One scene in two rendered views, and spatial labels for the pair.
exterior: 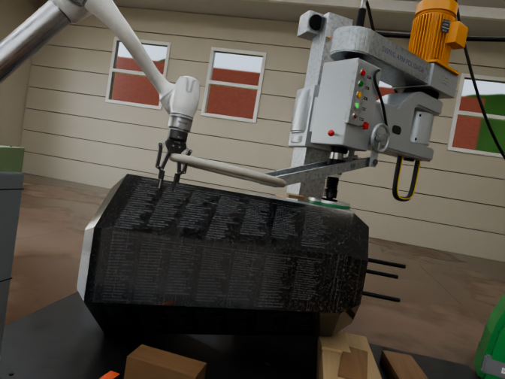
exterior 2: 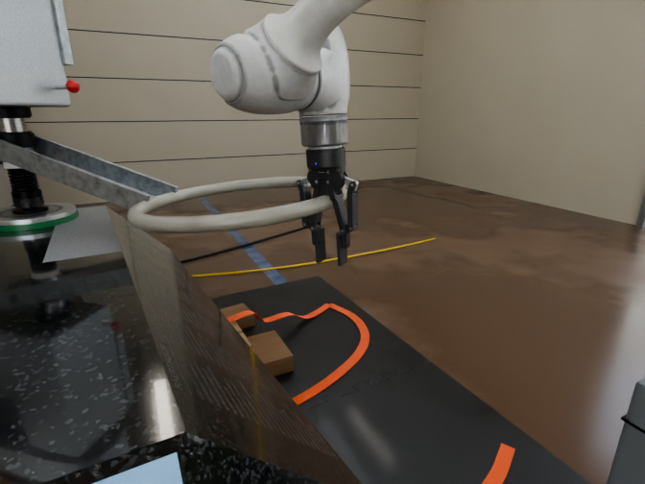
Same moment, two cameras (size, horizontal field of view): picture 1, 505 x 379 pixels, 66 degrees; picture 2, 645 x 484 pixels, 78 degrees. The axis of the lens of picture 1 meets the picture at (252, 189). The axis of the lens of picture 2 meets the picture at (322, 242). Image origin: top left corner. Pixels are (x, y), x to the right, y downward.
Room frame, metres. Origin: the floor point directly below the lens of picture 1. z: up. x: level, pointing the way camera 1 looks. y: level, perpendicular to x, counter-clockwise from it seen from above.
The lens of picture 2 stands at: (2.01, 0.94, 1.12)
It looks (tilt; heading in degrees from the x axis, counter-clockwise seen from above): 18 degrees down; 233
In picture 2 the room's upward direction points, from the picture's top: straight up
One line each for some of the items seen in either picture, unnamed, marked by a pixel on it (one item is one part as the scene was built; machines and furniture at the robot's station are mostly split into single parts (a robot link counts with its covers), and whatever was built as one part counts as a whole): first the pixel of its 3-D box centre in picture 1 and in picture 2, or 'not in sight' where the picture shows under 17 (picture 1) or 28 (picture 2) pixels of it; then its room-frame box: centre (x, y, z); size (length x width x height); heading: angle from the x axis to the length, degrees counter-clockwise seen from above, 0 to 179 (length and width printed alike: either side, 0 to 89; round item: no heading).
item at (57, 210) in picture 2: (328, 201); (31, 212); (2.02, -0.40, 0.85); 0.21 x 0.21 x 0.01
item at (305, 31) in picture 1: (310, 25); not in sight; (2.80, -0.22, 2.00); 0.20 x 0.18 x 0.15; 171
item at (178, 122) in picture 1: (179, 123); (323, 132); (1.54, 0.32, 1.08); 0.09 x 0.09 x 0.06
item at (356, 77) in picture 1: (356, 95); (46, 5); (1.89, -0.41, 1.37); 0.08 x 0.03 x 0.28; 128
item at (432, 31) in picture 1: (433, 37); not in sight; (2.41, -0.93, 1.90); 0.31 x 0.28 x 0.40; 38
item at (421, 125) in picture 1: (414, 128); not in sight; (2.42, -0.92, 1.35); 0.19 x 0.19 x 0.20
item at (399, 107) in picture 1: (390, 127); not in sight; (2.25, -0.72, 1.31); 0.74 x 0.23 x 0.49; 128
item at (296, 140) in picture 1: (316, 120); not in sight; (2.77, -0.37, 1.36); 0.35 x 0.35 x 0.41
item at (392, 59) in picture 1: (394, 70); not in sight; (2.23, -0.68, 1.62); 0.96 x 0.25 x 0.17; 128
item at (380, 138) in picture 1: (374, 137); not in sight; (2.00, -0.57, 1.20); 0.15 x 0.10 x 0.15; 128
